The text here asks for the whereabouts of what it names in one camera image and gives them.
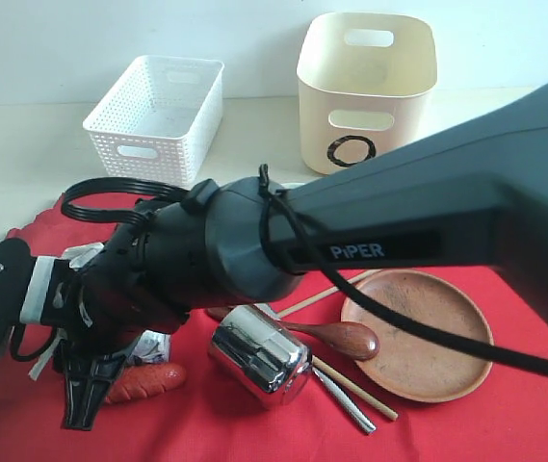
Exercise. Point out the lower wooden chopstick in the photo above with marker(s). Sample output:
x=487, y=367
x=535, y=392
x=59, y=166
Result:
x=343, y=381

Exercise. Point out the shiny steel cup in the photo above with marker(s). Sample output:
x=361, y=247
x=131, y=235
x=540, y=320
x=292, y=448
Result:
x=266, y=358

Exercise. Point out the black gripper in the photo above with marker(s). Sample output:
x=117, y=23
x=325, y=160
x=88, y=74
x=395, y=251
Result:
x=101, y=298

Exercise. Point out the brown wooden spoon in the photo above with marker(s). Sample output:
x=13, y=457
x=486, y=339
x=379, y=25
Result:
x=352, y=339

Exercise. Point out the upper wooden chopstick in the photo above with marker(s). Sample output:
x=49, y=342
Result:
x=324, y=294

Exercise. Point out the wooden chopstick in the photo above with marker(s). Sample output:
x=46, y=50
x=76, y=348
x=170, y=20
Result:
x=324, y=294
x=343, y=381

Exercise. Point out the cream plastic bin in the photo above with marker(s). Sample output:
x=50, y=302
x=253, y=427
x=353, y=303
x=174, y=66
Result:
x=364, y=81

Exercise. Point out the blue white milk carton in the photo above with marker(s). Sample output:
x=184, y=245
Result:
x=151, y=348

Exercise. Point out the white perforated plastic basket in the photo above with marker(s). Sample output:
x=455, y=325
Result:
x=159, y=119

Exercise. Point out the red sausage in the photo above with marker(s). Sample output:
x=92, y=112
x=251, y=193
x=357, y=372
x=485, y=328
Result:
x=146, y=381

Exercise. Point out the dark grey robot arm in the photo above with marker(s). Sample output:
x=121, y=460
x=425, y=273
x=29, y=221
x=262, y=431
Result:
x=473, y=195

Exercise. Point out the steel table knife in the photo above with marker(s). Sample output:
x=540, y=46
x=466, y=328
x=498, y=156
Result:
x=346, y=403

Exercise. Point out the red table cloth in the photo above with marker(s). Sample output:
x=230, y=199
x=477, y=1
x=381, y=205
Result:
x=213, y=418

